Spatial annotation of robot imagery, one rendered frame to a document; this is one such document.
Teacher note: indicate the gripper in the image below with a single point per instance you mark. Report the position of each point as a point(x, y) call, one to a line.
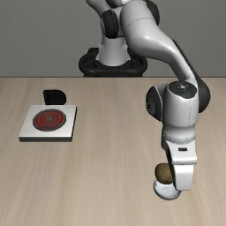
point(182, 164)

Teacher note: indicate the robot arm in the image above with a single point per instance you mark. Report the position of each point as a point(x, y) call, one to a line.
point(153, 38)

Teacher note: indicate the brown kiwi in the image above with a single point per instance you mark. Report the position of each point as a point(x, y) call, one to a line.
point(163, 173)

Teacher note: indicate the white bowl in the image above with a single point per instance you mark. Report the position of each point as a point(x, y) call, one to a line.
point(166, 191)

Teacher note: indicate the white stove plate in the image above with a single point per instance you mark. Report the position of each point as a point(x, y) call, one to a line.
point(48, 122)

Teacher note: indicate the small black block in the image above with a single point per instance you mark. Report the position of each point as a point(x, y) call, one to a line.
point(54, 97)

